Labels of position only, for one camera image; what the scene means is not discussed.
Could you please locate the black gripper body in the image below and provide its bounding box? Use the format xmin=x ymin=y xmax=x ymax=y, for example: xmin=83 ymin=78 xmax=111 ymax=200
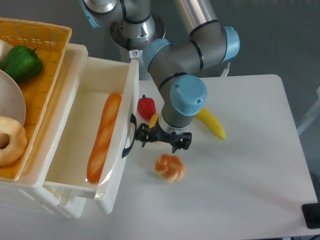
xmin=149 ymin=124 xmax=183 ymax=145

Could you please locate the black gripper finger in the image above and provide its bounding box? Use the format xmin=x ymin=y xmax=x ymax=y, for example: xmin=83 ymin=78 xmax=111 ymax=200
xmin=136 ymin=123 xmax=158 ymax=147
xmin=171 ymin=131 xmax=192 ymax=153

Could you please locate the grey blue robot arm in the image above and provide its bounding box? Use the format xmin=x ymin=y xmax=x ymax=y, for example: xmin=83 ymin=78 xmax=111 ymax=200
xmin=80 ymin=0 xmax=240 ymax=151

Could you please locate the white drawer cabinet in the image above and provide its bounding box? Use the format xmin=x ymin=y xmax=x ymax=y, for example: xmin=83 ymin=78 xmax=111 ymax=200
xmin=0 ymin=43 xmax=88 ymax=217

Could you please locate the yellow toy bell pepper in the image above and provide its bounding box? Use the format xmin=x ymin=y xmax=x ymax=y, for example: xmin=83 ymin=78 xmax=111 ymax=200
xmin=148 ymin=113 xmax=159 ymax=128

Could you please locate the red toy bell pepper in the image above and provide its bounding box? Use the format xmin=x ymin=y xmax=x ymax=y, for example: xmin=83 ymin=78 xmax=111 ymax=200
xmin=137 ymin=94 xmax=156 ymax=120

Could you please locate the knotted toy bread roll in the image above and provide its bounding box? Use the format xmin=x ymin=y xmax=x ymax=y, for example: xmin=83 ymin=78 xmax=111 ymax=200
xmin=154 ymin=154 xmax=186 ymax=182

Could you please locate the yellow toy banana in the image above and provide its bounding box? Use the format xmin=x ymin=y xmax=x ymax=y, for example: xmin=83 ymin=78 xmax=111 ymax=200
xmin=195 ymin=107 xmax=226 ymax=140

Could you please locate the orange toy baguette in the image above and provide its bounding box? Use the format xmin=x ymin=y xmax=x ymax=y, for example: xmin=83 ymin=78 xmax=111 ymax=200
xmin=86 ymin=92 xmax=122 ymax=184

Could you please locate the yellow woven basket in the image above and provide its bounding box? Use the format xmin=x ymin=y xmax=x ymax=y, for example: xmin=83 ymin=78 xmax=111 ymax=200
xmin=0 ymin=17 xmax=72 ymax=182

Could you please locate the white plate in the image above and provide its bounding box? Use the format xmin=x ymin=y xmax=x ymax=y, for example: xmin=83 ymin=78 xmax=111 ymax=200
xmin=0 ymin=70 xmax=26 ymax=125

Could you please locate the green toy bell pepper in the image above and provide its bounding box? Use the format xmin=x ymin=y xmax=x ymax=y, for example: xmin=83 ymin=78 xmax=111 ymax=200
xmin=0 ymin=45 xmax=44 ymax=84

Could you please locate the black device at edge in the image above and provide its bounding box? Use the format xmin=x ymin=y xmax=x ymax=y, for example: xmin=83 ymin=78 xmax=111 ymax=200
xmin=301 ymin=203 xmax=320 ymax=229

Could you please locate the white toy vegetable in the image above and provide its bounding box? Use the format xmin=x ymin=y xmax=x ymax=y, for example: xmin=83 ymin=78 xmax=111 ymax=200
xmin=0 ymin=39 xmax=13 ymax=64

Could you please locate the toy bagel ring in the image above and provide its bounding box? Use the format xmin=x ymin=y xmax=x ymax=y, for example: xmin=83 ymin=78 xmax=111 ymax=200
xmin=0 ymin=115 xmax=28 ymax=167

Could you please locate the white frame at right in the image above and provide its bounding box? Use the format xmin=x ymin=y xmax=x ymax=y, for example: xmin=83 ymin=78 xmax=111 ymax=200
xmin=296 ymin=87 xmax=320 ymax=135

